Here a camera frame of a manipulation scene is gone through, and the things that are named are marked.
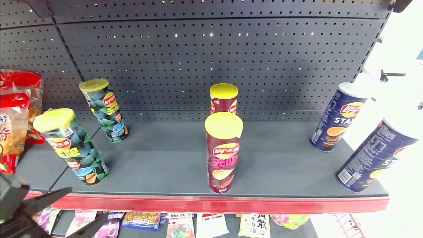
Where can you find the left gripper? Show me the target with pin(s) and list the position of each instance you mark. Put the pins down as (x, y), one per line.
(18, 226)

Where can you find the black shop shelf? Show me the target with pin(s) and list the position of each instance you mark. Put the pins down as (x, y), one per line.
(172, 66)

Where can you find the pink shopping cart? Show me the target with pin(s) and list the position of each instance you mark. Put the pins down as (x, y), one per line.
(350, 228)

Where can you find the pink candy pack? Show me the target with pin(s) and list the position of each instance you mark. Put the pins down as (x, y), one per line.
(81, 221)

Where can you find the purple candy pack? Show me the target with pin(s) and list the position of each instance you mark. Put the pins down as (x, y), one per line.
(46, 218)

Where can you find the violet candy pack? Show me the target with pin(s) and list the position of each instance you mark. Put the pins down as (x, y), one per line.
(112, 226)

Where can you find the green chip can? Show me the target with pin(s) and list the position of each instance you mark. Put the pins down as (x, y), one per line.
(74, 153)
(107, 114)

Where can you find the blue snack pack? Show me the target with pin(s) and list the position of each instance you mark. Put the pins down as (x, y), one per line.
(140, 220)

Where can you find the red and orange snack bag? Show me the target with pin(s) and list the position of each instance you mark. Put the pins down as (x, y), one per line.
(11, 129)

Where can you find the colourful candy pack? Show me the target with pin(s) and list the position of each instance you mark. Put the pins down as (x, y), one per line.
(180, 226)

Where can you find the white candy pack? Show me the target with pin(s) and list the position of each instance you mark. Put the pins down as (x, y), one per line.
(211, 226)

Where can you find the maroon chip can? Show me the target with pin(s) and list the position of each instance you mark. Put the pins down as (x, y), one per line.
(223, 155)
(223, 99)

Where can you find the white and yellow snack pack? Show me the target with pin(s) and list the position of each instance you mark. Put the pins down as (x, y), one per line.
(254, 226)

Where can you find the green candy pack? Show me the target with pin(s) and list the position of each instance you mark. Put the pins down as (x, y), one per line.
(290, 220)

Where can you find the blue chip can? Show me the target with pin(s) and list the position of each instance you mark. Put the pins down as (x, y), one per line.
(335, 122)
(370, 158)

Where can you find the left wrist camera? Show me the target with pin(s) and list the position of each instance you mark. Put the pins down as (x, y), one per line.
(11, 196)

